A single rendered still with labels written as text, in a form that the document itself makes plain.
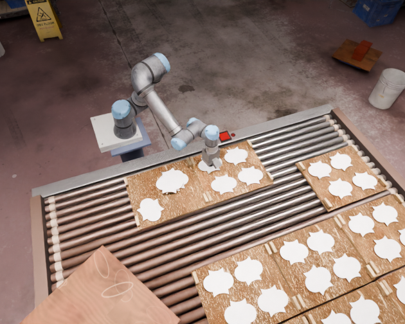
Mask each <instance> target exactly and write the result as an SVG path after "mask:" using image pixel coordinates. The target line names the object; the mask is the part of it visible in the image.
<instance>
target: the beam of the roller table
mask: <svg viewBox="0 0 405 324"><path fill-rule="evenodd" d="M332 109H333V106H331V105H330V104H329V103H328V104H326V105H322V106H319V107H315V108H312V109H308V110H305V111H301V112H297V113H294V114H290V115H287V116H283V117H281V118H277V119H274V120H270V121H266V122H263V123H259V124H256V125H252V126H249V127H245V128H243V129H239V130H234V131H231V132H229V135H230V136H231V134H232V133H234V134H235V136H234V137H232V136H231V138H232V140H230V141H227V142H224V143H221V142H220V140H219V144H218V147H222V146H225V145H229V144H232V143H235V142H238V141H242V140H246V139H249V138H252V137H255V136H259V135H262V134H266V133H268V132H273V131H276V130H279V129H283V128H286V127H290V126H292V125H296V124H299V123H303V122H307V121H309V120H313V119H316V118H320V117H322V116H324V115H329V114H330V111H331V110H332ZM204 147H205V140H204V139H203V140H201V141H196V142H193V143H189V144H188V145H187V146H186V147H185V148H184V149H182V150H176V149H175V148H171V149H169V150H165V151H162V152H158V153H155V154H151V155H148V156H144V157H140V158H138V159H133V160H131V161H127V162H124V163H120V164H117V165H113V166H109V167H106V168H102V169H99V170H95V171H92V172H88V173H86V174H82V175H78V176H75V177H70V178H68V179H64V180H61V181H57V182H54V183H50V184H46V185H44V186H40V187H36V188H32V189H31V192H32V197H35V196H37V195H41V196H42V197H43V198H44V199H47V198H49V197H51V196H56V195H60V194H64V193H67V192H70V191H73V190H78V189H80V188H84V187H87V186H91V185H95V184H97V183H101V182H104V181H108V180H110V179H114V178H117V177H121V176H125V175H127V174H131V173H134V172H138V171H140V170H144V169H147V168H151V167H155V166H158V165H162V164H164V163H168V162H171V161H175V160H178V159H181V158H185V157H188V156H192V155H194V154H198V153H201V152H202V149H203V148H204Z"/></svg>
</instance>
